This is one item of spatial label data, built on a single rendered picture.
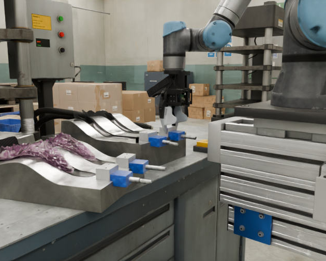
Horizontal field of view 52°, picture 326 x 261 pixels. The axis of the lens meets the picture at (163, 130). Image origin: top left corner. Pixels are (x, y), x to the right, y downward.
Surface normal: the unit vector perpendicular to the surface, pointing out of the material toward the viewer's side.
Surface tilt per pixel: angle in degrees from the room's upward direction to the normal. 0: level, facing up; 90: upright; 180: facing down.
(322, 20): 96
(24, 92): 90
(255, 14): 90
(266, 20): 90
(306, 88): 72
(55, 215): 0
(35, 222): 0
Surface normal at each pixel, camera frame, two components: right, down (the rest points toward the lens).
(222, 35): 0.11, 0.17
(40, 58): 0.82, 0.10
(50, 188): -0.31, 0.16
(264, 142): -0.63, 0.14
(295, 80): -0.69, -0.18
